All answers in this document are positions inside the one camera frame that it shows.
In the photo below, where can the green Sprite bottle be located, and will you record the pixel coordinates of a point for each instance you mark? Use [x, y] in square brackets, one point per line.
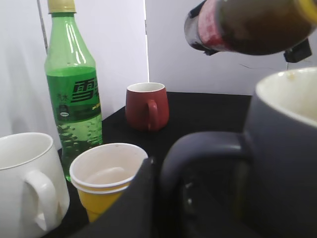
[73, 86]

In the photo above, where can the cola bottle red label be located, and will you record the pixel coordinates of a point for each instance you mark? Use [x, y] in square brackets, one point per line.
[250, 27]

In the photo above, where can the white ceramic mug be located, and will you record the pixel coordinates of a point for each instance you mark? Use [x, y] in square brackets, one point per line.
[33, 192]

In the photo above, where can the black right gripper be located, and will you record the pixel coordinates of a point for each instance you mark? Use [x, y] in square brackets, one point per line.
[299, 52]

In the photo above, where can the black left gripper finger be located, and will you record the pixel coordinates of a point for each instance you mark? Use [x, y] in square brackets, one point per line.
[132, 215]

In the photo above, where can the grey ceramic mug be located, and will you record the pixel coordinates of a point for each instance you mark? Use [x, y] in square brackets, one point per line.
[277, 151]

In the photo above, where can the red ceramic mug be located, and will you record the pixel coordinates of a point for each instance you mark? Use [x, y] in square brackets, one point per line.
[147, 107]

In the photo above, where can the yellow paper cup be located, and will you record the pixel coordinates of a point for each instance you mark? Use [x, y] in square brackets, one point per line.
[103, 173]

